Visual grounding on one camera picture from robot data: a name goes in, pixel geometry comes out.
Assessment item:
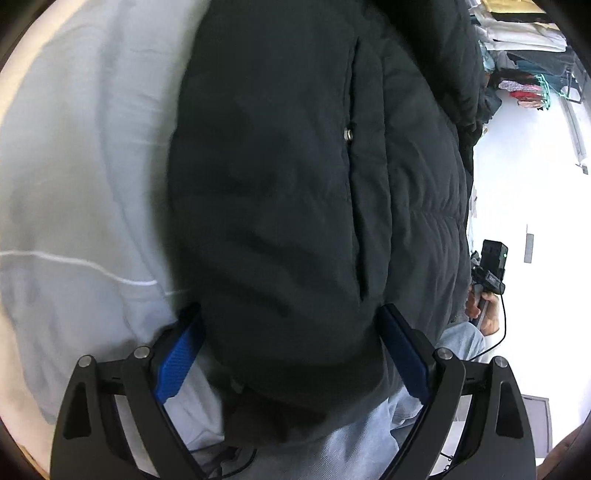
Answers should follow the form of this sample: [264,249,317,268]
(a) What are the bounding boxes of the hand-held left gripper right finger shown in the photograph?
[378,303,539,480]

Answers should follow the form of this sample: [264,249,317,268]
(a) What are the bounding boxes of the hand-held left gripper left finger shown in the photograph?
[50,302,207,480]

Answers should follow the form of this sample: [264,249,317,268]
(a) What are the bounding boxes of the black puffer jacket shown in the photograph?
[166,0,497,416]

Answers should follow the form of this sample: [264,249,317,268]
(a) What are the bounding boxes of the metal clothes drying rack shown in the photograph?
[560,60,591,172]

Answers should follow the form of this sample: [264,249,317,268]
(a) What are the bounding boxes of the person's right hand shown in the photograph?
[465,284,501,337]

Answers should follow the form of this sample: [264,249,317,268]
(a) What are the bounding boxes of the person's light blue jeans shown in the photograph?
[203,322,485,480]

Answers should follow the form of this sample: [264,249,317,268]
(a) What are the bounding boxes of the grey framed panel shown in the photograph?
[519,394,553,456]

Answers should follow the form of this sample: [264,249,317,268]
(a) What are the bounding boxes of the small hanging laundry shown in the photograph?
[499,78,546,110]

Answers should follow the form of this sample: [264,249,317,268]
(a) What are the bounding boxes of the teal clip hanger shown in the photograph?
[538,74,571,112]

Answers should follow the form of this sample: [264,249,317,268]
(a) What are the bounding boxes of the dark grey hanging garment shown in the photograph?
[503,48,574,75]

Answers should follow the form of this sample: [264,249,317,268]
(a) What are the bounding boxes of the white hoodie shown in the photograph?
[475,17,568,52]

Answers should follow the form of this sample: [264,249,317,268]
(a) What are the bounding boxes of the yellow fleece jacket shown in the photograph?
[480,0,546,16]

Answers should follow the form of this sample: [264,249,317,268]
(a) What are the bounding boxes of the black cable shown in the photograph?
[466,295,508,363]

